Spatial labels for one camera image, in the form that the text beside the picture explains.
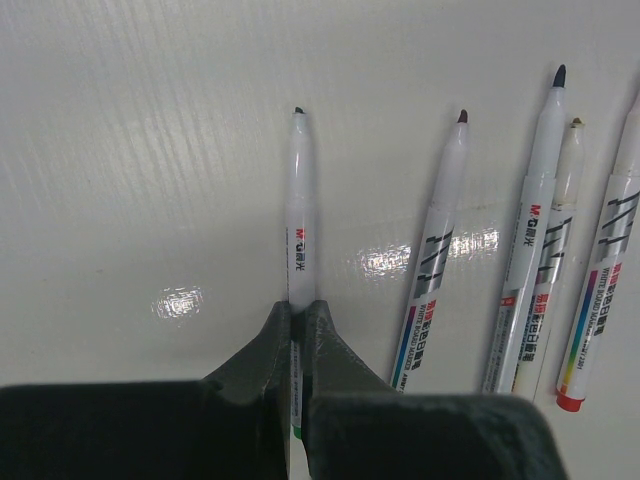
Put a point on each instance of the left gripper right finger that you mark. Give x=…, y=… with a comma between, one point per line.
x=356, y=426

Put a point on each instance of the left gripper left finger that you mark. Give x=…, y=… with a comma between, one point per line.
x=231, y=424

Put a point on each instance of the green whiteboard marker pen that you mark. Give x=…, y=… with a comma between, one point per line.
x=300, y=216

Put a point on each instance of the purple whiteboard marker pen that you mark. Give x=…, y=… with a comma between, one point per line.
x=431, y=260

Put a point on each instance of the red whiteboard marker pen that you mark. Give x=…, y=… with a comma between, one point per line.
x=614, y=229

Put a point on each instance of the blue whiteboard marker pen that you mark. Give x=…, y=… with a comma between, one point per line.
x=527, y=243

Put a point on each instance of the yellow whiteboard marker pen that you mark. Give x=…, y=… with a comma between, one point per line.
x=555, y=246

